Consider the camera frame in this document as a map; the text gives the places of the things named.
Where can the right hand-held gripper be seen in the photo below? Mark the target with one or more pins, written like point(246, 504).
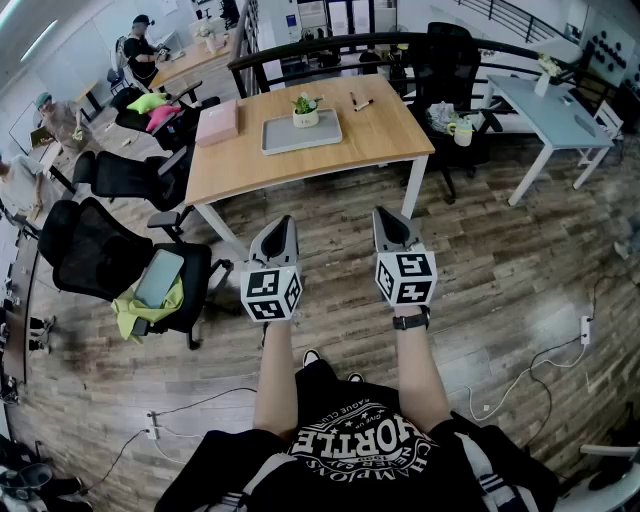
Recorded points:
point(407, 277)

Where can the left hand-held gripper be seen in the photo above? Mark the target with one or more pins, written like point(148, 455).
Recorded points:
point(270, 292)

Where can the grey tray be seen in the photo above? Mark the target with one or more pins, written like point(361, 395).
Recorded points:
point(300, 141)

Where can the small potted green plant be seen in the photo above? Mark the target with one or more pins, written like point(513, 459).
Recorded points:
point(306, 119)

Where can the person's right forearm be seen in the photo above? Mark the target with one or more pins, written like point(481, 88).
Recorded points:
point(420, 375)

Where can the person's left forearm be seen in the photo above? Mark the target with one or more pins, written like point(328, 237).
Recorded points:
point(277, 380)

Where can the black wristwatch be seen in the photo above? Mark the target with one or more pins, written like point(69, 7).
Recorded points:
point(410, 321)

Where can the black and white sneaker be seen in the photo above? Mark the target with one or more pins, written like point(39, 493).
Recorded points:
point(311, 356)
point(355, 377)

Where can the grey-blue flower bouquet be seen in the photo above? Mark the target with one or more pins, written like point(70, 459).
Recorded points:
point(441, 116)

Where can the white marker with dark cap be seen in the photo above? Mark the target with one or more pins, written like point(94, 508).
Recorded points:
point(363, 105)

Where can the pink box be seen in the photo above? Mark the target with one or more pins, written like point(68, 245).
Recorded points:
point(217, 122)

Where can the black trousers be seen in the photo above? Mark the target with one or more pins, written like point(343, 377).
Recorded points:
point(316, 374)

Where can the black office chair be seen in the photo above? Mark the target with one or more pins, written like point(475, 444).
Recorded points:
point(85, 250)
point(445, 65)
point(175, 135)
point(125, 175)

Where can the yellow-green cloth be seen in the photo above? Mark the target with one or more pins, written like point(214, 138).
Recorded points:
point(125, 312)

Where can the pink star cushion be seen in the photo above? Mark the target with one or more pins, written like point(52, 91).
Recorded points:
point(162, 116)

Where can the green star cushion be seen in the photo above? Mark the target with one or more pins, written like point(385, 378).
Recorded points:
point(145, 102)

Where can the grey table with white legs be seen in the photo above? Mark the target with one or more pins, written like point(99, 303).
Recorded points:
point(550, 117)

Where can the long wooden table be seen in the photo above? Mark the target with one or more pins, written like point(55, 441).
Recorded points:
point(190, 62)

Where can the black metal railing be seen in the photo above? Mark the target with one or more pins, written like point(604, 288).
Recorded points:
point(325, 45)

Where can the white vase with flowers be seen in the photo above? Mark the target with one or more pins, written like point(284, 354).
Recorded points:
point(542, 85)
point(211, 42)

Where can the white power strip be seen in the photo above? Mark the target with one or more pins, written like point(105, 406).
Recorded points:
point(585, 330)
point(153, 425)

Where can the black printed t-shirt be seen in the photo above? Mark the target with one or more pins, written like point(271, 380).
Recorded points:
point(360, 475)

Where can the white chair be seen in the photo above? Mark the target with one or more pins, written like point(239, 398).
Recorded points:
point(607, 117)

